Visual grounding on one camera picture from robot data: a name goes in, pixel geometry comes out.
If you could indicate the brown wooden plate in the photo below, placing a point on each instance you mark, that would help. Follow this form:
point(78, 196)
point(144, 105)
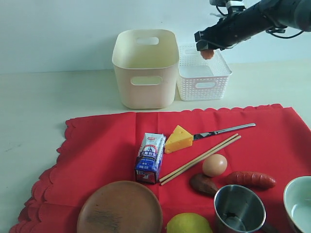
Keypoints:
point(121, 207)

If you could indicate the dark brown chicken drumstick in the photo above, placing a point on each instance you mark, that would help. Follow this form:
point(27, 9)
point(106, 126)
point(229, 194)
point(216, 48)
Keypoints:
point(203, 184)

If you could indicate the yellow lemon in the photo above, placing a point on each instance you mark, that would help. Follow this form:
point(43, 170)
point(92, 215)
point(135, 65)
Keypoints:
point(188, 223)

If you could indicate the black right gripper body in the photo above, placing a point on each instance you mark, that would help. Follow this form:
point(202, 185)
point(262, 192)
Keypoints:
point(235, 28)

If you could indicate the stainless steel cup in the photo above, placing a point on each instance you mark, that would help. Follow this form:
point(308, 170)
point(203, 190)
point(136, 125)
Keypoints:
point(240, 210)

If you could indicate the yellow cheese wedge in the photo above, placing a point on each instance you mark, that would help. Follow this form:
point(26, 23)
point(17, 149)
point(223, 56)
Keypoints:
point(179, 139)

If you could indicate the lower wooden chopstick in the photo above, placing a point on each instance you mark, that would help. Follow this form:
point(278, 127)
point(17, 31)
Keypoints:
point(204, 159)

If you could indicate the silver table knife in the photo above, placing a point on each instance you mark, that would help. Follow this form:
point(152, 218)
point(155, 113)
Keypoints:
point(231, 129)

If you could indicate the cream plastic storage bin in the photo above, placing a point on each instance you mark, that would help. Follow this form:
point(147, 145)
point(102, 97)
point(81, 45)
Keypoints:
point(146, 68)

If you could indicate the white perforated plastic basket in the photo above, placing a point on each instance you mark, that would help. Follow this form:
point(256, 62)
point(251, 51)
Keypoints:
point(201, 79)

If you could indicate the red sausage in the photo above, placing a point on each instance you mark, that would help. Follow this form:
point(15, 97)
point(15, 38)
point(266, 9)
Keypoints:
point(251, 179)

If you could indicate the fried chicken nugget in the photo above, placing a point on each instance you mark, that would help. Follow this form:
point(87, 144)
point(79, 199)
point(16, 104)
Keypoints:
point(207, 54)

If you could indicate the brown egg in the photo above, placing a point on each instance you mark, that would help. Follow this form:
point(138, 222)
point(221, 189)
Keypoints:
point(214, 165)

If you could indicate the red scalloped cloth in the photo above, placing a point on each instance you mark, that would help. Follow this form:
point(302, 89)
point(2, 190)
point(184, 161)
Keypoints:
point(102, 149)

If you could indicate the pale green ceramic bowl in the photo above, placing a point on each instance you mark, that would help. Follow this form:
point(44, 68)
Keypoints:
point(297, 203)

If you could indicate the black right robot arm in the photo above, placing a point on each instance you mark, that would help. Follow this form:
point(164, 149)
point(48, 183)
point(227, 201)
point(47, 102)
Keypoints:
point(281, 14)

